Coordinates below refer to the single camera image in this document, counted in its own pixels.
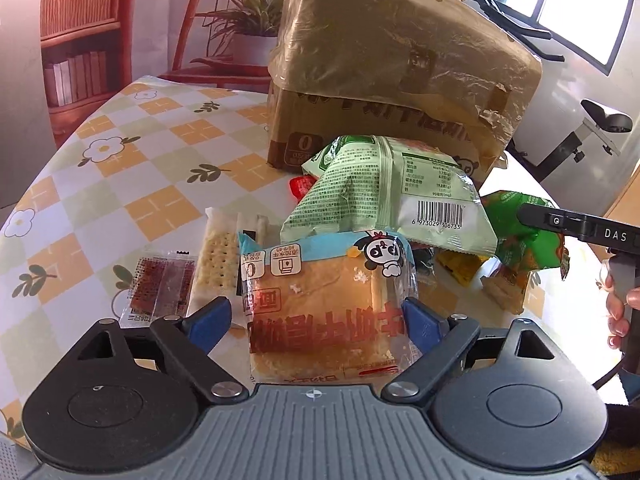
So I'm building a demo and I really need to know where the yellowish dotted plastic bag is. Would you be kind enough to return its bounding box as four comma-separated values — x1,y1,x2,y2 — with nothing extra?
267,0,543,158

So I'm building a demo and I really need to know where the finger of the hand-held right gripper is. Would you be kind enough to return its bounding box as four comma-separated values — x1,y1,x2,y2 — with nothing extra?
517,203,588,238

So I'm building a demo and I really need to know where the clear bread packet panda print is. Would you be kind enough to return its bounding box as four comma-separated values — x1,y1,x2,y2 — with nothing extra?
237,230,418,386

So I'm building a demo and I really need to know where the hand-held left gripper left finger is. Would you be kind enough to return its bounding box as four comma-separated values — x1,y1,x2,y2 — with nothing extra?
75,297,249,405

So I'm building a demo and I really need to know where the brown cardboard box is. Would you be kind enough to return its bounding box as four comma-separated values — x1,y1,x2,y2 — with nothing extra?
265,82,508,183

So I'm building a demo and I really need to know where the dark-framed window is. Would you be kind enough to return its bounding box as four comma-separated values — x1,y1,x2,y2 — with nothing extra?
535,0,632,73

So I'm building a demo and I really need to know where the clear plastic pastry packet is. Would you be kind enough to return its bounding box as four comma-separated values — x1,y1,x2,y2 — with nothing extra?
480,265,532,312

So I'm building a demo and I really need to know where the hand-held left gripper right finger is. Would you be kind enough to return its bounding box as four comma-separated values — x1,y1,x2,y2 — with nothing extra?
382,297,556,405

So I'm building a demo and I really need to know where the clear cracker packet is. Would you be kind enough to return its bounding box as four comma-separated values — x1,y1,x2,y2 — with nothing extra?
187,207,242,322

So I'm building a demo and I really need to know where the yellow snack packet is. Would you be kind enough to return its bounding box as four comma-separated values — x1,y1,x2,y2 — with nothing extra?
435,250,493,287

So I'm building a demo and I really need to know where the printed room backdrop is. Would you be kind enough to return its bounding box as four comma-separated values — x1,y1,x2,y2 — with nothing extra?
37,0,451,126

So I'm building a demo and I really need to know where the green and orange snack packet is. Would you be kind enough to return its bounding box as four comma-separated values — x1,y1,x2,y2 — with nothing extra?
480,190,571,282

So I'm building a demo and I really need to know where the white exercise bike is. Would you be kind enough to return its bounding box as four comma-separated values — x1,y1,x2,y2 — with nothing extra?
457,0,633,186

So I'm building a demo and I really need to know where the red transparent snack packet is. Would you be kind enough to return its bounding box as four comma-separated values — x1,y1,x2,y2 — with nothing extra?
289,176,317,202

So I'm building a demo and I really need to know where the person's right hand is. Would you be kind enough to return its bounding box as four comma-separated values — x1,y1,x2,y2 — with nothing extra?
602,272,626,351

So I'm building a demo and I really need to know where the black cable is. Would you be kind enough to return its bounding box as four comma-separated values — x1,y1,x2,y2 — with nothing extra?
592,352,627,389

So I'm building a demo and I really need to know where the pale green snack packet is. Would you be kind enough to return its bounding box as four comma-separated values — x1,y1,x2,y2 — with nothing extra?
279,135,498,261

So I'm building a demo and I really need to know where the small dark red jerky packet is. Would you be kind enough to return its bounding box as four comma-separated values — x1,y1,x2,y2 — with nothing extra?
120,250,196,327

